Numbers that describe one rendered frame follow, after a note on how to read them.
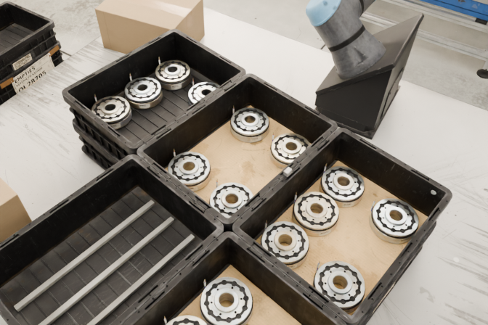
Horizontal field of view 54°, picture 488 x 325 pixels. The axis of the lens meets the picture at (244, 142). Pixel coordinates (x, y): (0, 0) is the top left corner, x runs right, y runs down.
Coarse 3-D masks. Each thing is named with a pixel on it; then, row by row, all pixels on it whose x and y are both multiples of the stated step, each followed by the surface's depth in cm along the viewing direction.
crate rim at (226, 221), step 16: (240, 80) 128; (256, 80) 128; (288, 96) 124; (192, 112) 119; (176, 128) 116; (336, 128) 117; (144, 144) 112; (144, 160) 109; (192, 192) 103; (208, 208) 100; (240, 208) 100; (224, 224) 98
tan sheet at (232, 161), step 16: (224, 128) 130; (272, 128) 130; (208, 144) 126; (224, 144) 126; (240, 144) 126; (256, 144) 126; (208, 160) 122; (224, 160) 122; (240, 160) 122; (256, 160) 122; (224, 176) 119; (240, 176) 119; (256, 176) 119; (272, 176) 119; (208, 192) 115; (256, 192) 115
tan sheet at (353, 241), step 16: (368, 192) 116; (384, 192) 116; (288, 208) 112; (352, 208) 113; (368, 208) 113; (352, 224) 110; (368, 224) 110; (256, 240) 107; (320, 240) 107; (336, 240) 107; (352, 240) 107; (368, 240) 107; (320, 256) 104; (336, 256) 104; (352, 256) 104; (368, 256) 104; (384, 256) 104; (304, 272) 102; (368, 272) 102; (384, 272) 102; (368, 288) 99
